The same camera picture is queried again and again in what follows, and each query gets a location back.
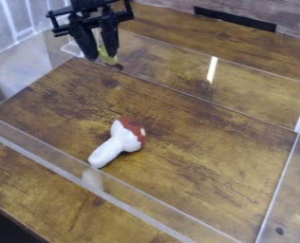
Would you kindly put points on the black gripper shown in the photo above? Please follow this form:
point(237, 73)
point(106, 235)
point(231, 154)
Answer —
point(90, 12)

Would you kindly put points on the red and white toy mushroom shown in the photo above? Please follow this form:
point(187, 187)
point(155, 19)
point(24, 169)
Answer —
point(127, 139)

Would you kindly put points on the clear acrylic triangle bracket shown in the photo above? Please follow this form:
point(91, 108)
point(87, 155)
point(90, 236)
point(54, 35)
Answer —
point(71, 48)

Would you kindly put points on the clear acrylic enclosure wall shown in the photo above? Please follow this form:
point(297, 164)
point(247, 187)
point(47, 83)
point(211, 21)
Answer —
point(213, 88)

